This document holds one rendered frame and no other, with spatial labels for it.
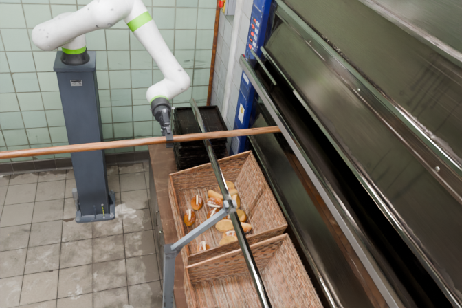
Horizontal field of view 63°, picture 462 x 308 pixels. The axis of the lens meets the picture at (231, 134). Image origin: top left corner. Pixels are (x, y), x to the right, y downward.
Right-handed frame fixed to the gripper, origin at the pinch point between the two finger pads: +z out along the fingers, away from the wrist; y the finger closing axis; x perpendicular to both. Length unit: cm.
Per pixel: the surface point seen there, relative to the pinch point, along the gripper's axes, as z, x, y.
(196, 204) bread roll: -10, -18, 56
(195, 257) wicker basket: 29, -9, 47
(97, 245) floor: -40, 38, 120
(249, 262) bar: 64, -16, 2
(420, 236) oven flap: 84, -51, -29
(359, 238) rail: 78, -38, -24
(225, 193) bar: 33.3, -16.4, 1.9
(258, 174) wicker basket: -8, -51, 36
